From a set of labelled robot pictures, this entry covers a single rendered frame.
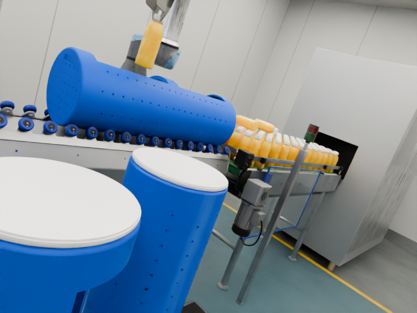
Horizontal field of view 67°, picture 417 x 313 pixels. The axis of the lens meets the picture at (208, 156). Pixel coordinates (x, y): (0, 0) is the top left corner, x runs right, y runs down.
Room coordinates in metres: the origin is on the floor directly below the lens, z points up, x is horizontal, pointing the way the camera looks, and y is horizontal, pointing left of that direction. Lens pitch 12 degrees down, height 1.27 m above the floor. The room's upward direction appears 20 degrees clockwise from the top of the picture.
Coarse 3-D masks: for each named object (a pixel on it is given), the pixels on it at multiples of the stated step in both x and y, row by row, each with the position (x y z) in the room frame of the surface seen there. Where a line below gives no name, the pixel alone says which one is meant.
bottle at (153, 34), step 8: (152, 24) 1.21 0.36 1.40; (160, 24) 1.22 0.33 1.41; (144, 32) 1.22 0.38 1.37; (152, 32) 1.20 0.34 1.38; (160, 32) 1.22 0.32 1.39; (144, 40) 1.21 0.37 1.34; (152, 40) 1.21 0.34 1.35; (160, 40) 1.23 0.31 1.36; (144, 48) 1.20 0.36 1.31; (152, 48) 1.21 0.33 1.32; (144, 56) 1.20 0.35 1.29; (152, 56) 1.21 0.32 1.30; (144, 64) 1.20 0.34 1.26; (152, 64) 1.22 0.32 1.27
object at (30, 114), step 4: (4, 108) 1.07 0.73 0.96; (8, 108) 1.08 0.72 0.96; (0, 112) 1.08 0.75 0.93; (4, 112) 1.09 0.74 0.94; (8, 112) 1.09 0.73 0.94; (12, 112) 1.10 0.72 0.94; (28, 112) 1.13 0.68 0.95; (32, 112) 1.14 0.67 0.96; (16, 116) 1.12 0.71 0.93; (20, 116) 1.13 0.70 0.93; (24, 116) 1.14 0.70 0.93; (28, 116) 1.15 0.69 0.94; (32, 116) 1.16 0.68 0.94; (48, 116) 1.19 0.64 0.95
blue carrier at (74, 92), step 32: (64, 64) 1.14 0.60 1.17; (96, 64) 1.12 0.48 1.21; (64, 96) 1.11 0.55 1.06; (96, 96) 1.08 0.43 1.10; (128, 96) 1.18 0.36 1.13; (160, 96) 1.31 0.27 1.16; (192, 96) 1.48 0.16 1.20; (96, 128) 1.17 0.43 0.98; (128, 128) 1.24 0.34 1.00; (160, 128) 1.34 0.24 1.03; (192, 128) 1.47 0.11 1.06; (224, 128) 1.64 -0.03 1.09
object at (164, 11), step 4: (156, 0) 1.18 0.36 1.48; (160, 0) 1.19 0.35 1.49; (164, 0) 1.21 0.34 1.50; (168, 0) 1.21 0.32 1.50; (156, 4) 1.18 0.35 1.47; (160, 4) 1.19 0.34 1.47; (164, 4) 1.21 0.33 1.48; (160, 8) 1.19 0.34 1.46; (164, 8) 1.21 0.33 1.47; (168, 8) 1.21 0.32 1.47; (164, 12) 1.21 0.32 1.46; (160, 16) 1.22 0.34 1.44; (164, 16) 1.22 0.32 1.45; (160, 20) 1.22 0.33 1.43
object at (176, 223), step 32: (160, 192) 0.71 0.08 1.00; (192, 192) 0.73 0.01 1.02; (224, 192) 0.81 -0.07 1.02; (160, 224) 0.71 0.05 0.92; (192, 224) 0.74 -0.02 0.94; (160, 256) 0.72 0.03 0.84; (192, 256) 0.77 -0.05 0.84; (96, 288) 0.76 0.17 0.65; (128, 288) 0.71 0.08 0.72; (160, 288) 0.73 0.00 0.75
